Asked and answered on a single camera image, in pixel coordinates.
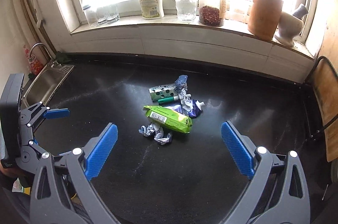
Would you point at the wooden chair with black frame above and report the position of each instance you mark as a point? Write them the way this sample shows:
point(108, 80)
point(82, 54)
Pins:
point(330, 97)

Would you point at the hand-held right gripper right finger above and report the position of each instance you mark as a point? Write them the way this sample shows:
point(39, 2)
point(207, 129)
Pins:
point(236, 150)

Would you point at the wall pipe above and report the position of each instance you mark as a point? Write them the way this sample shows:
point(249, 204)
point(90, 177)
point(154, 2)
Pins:
point(39, 28)

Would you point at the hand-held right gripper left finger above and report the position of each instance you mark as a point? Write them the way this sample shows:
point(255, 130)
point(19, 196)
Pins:
point(101, 152)

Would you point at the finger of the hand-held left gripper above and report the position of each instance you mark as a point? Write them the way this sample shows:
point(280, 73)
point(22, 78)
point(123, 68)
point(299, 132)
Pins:
point(29, 146)
point(56, 113)

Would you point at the green marker pen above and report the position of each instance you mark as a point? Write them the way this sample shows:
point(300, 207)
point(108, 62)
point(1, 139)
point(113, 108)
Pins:
point(167, 100)

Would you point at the wooden utensil holder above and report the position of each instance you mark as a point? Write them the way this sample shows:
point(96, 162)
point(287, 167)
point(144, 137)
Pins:
point(264, 15)

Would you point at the tall clear glass jar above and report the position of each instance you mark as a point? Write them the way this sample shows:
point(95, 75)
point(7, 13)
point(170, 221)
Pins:
point(184, 2)

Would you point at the silver foil wrapper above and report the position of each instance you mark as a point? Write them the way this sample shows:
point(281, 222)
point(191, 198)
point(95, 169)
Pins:
point(158, 134)

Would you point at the dotted carton box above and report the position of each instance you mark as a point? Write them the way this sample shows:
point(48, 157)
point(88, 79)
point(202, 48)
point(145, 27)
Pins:
point(163, 92)

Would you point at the white pestle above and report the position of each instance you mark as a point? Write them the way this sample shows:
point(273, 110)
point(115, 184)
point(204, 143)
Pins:
point(301, 10)

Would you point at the dark green cloth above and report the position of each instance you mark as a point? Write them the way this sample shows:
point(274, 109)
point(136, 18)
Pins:
point(62, 58)

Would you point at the green wipes packet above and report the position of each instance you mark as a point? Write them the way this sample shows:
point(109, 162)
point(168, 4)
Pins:
point(169, 118)

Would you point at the dark blue toothpaste tube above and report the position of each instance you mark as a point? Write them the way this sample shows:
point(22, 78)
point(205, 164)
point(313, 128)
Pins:
point(195, 109)

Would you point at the jar of red chilies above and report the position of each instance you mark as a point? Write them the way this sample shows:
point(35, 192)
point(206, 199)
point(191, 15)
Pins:
point(210, 15)

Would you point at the chrome faucet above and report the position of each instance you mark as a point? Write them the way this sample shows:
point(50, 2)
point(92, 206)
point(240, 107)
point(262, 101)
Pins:
point(37, 45)

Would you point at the steel sink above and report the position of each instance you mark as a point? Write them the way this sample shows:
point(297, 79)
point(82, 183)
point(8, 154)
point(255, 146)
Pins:
point(45, 81)

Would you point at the white wrapper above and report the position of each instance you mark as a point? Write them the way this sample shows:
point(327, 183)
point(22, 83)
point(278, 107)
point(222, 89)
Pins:
point(186, 102)

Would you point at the red lid jar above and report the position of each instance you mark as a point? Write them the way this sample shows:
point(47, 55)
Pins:
point(239, 7)

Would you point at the blue wrapper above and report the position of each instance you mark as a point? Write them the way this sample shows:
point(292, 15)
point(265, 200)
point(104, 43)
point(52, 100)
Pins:
point(181, 81)

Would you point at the white mortar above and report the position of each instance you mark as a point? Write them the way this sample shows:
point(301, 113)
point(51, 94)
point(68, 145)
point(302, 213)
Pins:
point(287, 26)

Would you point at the red patterned bottle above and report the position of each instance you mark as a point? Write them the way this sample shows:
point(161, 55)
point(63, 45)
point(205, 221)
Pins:
point(34, 65)

